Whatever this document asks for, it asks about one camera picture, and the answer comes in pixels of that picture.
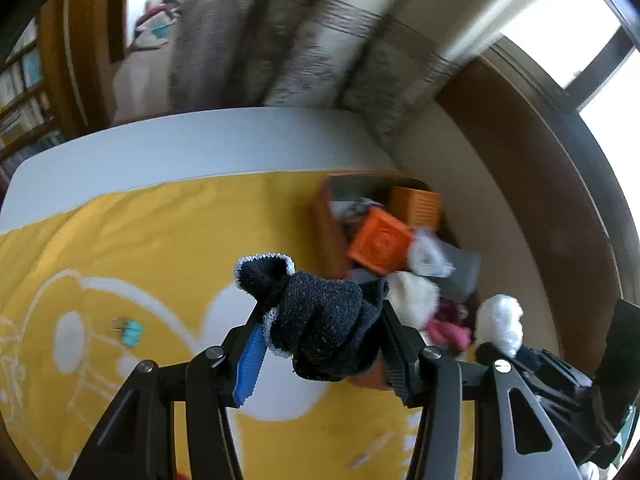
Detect wooden bookshelf with books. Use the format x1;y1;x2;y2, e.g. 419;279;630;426
0;15;68;191

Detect small ointment tube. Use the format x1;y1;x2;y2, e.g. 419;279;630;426
349;431;397;469

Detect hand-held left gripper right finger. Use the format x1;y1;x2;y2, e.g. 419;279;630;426
380;300;583;480

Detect pink leopard print fleece hat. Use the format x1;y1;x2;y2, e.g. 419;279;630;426
425;300;473;352

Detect white plastic wad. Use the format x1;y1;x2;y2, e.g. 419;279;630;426
474;294;526;358

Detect teal binder clip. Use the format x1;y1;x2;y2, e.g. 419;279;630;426
112;316;147;348

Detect dark sock with white trim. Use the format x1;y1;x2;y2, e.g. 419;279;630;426
234;254;392;382

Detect brown wooden headboard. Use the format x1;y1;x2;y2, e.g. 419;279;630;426
395;52;640;361

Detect wooden door frame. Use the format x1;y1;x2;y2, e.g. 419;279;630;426
37;0;193;138

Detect orange embossed cube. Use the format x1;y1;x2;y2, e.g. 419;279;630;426
346;208;417;277

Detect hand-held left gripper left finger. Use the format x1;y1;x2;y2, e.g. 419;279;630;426
67;305;266;480

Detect red tin container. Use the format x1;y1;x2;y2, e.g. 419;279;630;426
312;172;483;392

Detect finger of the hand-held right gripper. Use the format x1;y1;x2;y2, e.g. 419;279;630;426
474;341;548;376

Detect yellow printed blanket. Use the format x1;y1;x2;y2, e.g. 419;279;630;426
0;170;476;480

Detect window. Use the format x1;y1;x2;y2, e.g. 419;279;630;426
500;0;640;116

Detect grey knit cloth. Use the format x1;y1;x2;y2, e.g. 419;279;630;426
439;247;482;302

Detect orange ribbed box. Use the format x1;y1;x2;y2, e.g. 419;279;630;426
389;186;443;233

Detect patterned curtain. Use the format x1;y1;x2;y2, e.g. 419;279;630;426
169;0;463;141

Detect pink and teal bags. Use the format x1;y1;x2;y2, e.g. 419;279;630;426
131;0;182;52

